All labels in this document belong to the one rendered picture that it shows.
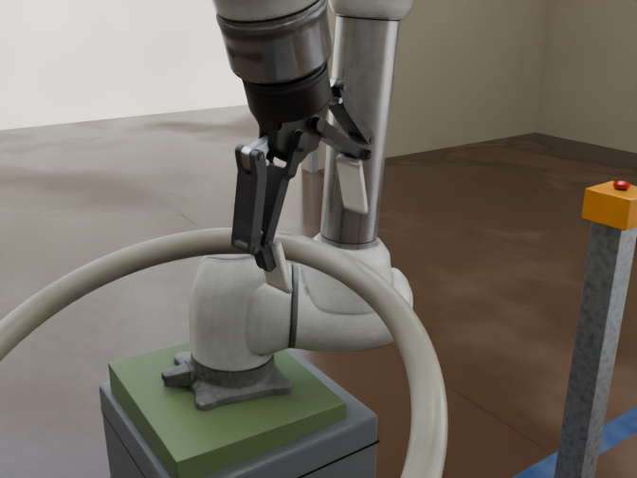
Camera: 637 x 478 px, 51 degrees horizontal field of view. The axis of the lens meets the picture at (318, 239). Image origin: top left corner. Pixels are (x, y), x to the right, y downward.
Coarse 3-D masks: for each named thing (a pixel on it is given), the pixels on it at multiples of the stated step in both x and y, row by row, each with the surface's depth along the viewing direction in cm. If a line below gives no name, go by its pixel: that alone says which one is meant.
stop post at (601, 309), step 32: (608, 192) 162; (608, 224) 162; (608, 256) 166; (608, 288) 168; (608, 320) 170; (576, 352) 179; (608, 352) 175; (576, 384) 181; (608, 384) 181; (576, 416) 184; (576, 448) 186
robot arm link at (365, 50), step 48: (336, 0) 102; (384, 0) 99; (336, 48) 106; (384, 48) 104; (384, 96) 107; (384, 144) 111; (336, 192) 112; (336, 240) 114; (336, 288) 114; (336, 336) 117; (384, 336) 118
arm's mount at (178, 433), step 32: (160, 352) 134; (128, 384) 123; (160, 384) 123; (320, 384) 127; (160, 416) 114; (192, 416) 115; (224, 416) 116; (256, 416) 116; (288, 416) 117; (320, 416) 119; (160, 448) 110; (192, 448) 108; (224, 448) 109; (256, 448) 113
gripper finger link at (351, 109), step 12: (336, 84) 64; (336, 96) 65; (348, 96) 65; (336, 108) 66; (348, 108) 66; (348, 120) 68; (360, 120) 68; (348, 132) 71; (360, 132) 69; (372, 132) 71
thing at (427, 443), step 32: (128, 256) 76; (160, 256) 76; (192, 256) 77; (288, 256) 73; (320, 256) 71; (352, 256) 70; (64, 288) 73; (96, 288) 76; (352, 288) 68; (384, 288) 65; (32, 320) 71; (384, 320) 64; (416, 320) 62; (0, 352) 69; (416, 352) 59; (416, 384) 57; (416, 416) 55; (416, 448) 52
